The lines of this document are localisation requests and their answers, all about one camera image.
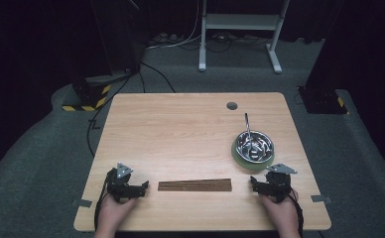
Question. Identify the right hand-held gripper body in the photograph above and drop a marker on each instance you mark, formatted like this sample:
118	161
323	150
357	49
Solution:
278	185

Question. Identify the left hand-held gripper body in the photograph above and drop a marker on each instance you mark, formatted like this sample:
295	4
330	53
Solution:
119	185

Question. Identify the steel bowl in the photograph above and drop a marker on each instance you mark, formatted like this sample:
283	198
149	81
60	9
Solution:
263	147

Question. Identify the row of dark chopsticks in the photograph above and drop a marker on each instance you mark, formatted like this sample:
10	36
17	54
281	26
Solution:
194	185

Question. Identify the person's left hand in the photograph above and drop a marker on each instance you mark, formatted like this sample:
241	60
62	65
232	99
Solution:
112	213

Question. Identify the person's right hand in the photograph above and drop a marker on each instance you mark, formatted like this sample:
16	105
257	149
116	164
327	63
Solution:
283	214

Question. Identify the grey tape piece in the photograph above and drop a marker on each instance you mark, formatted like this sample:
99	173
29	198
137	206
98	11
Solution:
82	203
321	199

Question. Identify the steel spoon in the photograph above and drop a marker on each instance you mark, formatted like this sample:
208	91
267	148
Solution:
247	127

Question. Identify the black yellow striped stand base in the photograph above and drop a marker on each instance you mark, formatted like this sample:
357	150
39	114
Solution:
91	99

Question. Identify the black stand base yellow mark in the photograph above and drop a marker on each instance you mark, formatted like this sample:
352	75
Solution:
322	100

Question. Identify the power strip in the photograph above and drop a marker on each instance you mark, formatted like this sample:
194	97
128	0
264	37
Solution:
165	38

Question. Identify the white metal stand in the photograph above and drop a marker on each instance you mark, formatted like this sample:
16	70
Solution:
241	22

